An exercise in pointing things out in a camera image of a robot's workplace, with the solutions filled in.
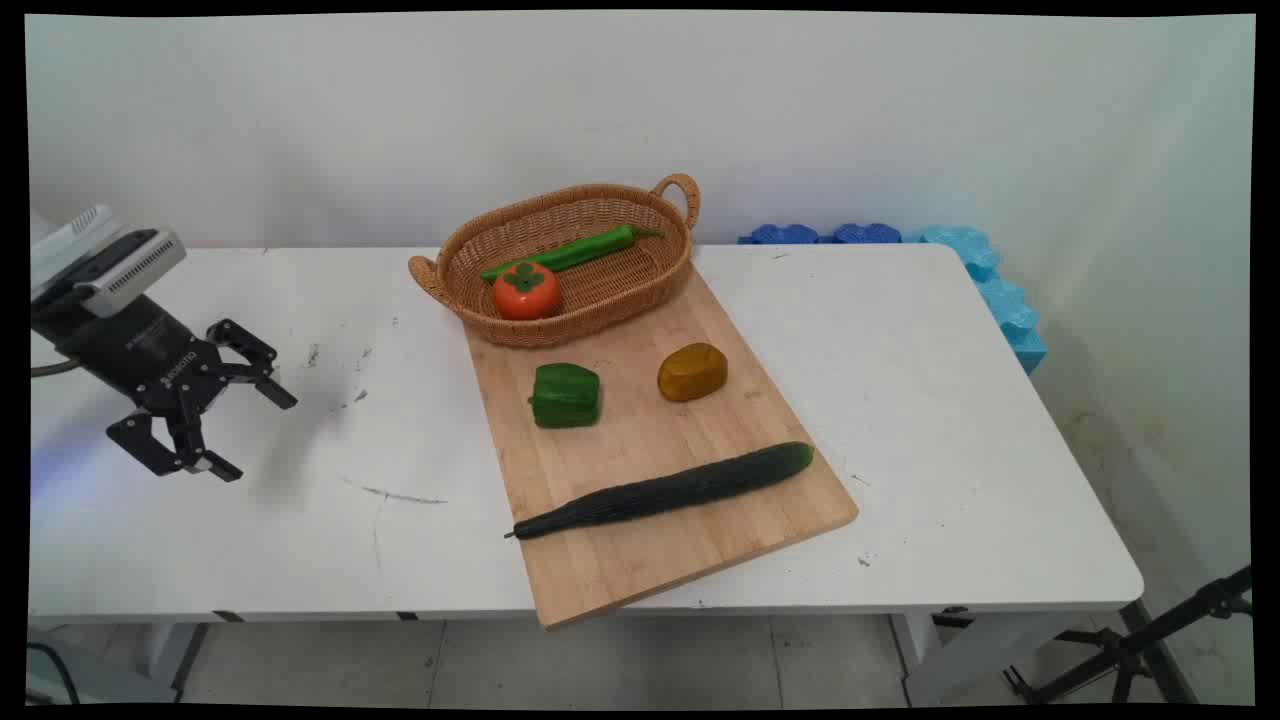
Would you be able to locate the long green chili pepper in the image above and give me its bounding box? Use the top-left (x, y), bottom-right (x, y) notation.
top-left (480, 224), bottom-right (666, 283)

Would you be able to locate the woven wicker basket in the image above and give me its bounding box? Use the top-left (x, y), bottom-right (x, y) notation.
top-left (407, 173), bottom-right (702, 349)

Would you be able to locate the black floor cable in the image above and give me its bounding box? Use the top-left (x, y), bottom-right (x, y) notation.
top-left (28, 640), bottom-right (83, 706)

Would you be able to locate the brown yellow potato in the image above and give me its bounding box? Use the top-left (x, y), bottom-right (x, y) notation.
top-left (657, 342), bottom-right (730, 403)

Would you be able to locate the white table leg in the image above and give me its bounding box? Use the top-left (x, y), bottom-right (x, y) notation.
top-left (888, 610), bottom-right (1086, 707)

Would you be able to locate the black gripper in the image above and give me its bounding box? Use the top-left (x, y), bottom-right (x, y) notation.
top-left (33, 293), bottom-right (299, 484)

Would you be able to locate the wooden cutting board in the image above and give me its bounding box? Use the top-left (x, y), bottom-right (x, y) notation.
top-left (463, 262), bottom-right (860, 632)

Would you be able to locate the dark green cucumber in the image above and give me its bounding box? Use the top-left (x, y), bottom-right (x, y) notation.
top-left (503, 441), bottom-right (816, 542)

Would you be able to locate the green bell pepper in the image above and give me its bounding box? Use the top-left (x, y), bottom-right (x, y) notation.
top-left (527, 362), bottom-right (602, 430)

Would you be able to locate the orange persimmon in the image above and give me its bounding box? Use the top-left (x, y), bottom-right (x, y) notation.
top-left (492, 261), bottom-right (562, 322)

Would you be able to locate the light blue foam mat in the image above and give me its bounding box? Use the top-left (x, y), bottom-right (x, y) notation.
top-left (918, 225), bottom-right (1050, 376)

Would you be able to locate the black tripod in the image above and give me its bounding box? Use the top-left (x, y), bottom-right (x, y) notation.
top-left (1002, 565), bottom-right (1254, 706)

